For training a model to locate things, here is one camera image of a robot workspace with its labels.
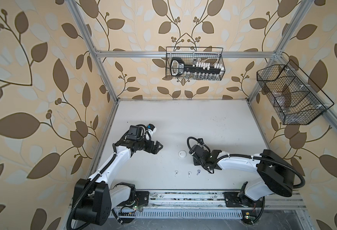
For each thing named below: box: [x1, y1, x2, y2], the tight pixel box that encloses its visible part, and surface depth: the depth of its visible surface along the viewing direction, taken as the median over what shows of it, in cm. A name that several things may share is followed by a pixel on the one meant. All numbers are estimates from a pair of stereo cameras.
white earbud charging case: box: [178, 149, 187, 159], surface depth 91 cm
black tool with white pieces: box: [169, 57, 226, 77], surface depth 84 cm
